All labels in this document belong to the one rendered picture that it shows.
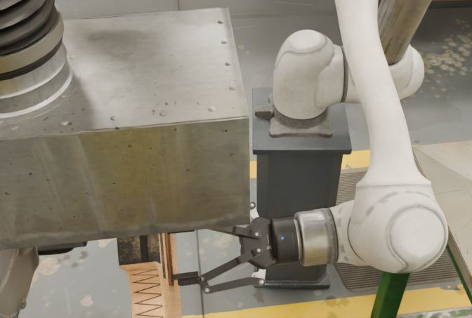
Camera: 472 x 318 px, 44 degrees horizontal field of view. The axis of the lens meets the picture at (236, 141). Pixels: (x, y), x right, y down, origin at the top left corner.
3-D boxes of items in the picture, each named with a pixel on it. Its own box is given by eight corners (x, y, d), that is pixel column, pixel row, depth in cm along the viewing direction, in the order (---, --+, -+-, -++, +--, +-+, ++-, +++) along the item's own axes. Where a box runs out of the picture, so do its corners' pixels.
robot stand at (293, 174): (253, 226, 231) (252, 87, 182) (323, 226, 230) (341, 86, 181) (253, 288, 211) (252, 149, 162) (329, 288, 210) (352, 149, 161)
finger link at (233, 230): (259, 240, 93) (261, 231, 94) (191, 222, 94) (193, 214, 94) (257, 243, 97) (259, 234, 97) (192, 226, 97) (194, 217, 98)
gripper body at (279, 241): (296, 267, 98) (241, 273, 97) (289, 217, 100) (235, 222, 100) (303, 263, 91) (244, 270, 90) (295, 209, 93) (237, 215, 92)
